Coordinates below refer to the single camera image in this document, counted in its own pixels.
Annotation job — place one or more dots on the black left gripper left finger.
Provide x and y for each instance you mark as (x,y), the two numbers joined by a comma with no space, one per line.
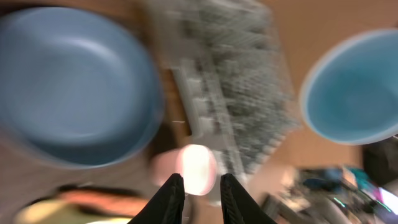
(166,206)

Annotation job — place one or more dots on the yellow plastic spoon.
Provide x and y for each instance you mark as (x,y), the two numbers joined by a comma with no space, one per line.
(56,211)

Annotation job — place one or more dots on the grey dishwasher rack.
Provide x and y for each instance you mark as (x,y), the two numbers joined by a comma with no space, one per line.
(226,59)

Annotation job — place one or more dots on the dark blue plate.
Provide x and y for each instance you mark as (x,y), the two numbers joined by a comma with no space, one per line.
(77,89)

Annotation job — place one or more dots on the pink cup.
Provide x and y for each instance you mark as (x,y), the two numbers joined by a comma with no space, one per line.
(195,163)

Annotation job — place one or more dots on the brown serving tray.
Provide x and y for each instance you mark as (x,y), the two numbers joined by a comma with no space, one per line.
(24,178)

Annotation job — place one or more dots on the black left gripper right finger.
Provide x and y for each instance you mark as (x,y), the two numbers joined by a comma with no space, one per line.
(238,206)

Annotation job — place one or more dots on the light blue cup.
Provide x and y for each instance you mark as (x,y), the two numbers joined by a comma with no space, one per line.
(350,95)

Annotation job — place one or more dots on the orange carrot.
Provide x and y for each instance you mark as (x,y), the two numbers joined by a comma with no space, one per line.
(128,206)

